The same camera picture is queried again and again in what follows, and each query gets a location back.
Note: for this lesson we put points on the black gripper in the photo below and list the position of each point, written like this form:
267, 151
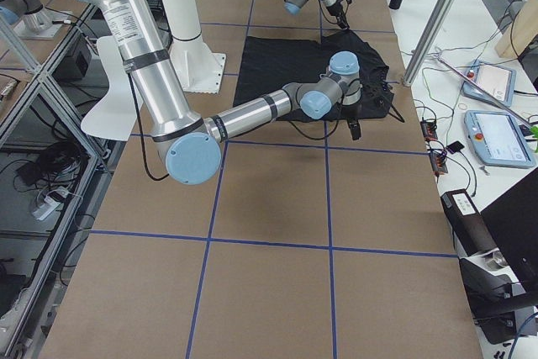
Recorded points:
337, 10
352, 113

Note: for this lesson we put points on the black graphic t-shirt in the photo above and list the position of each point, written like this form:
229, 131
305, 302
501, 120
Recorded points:
269, 64

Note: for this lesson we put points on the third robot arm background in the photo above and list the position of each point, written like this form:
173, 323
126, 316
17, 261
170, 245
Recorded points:
30, 19

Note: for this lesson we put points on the orange connector block far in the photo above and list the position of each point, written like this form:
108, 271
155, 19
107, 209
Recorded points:
429, 128

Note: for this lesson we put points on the orange connector block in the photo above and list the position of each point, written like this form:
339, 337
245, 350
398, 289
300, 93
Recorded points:
438, 159
429, 128

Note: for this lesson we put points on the orange connector block near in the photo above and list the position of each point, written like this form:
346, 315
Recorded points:
438, 159

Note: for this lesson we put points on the lower teach pendant tablet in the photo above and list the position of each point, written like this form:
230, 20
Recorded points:
497, 139

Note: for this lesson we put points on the teach pendant tablet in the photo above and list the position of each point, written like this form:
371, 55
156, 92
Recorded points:
497, 139
498, 81

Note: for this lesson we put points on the upper teach pendant tablet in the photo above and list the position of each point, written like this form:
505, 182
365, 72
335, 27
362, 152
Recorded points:
498, 81

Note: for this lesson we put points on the black box with label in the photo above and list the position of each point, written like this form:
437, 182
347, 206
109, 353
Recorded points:
467, 222

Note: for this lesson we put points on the black monitor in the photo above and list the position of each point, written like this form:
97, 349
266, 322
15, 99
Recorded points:
512, 221

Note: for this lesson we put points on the white power strip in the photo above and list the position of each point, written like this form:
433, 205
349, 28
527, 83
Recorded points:
51, 201

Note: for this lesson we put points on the aluminium frame post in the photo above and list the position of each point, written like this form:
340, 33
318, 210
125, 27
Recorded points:
432, 28

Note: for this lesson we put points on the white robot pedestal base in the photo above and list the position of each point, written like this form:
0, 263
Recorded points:
198, 68

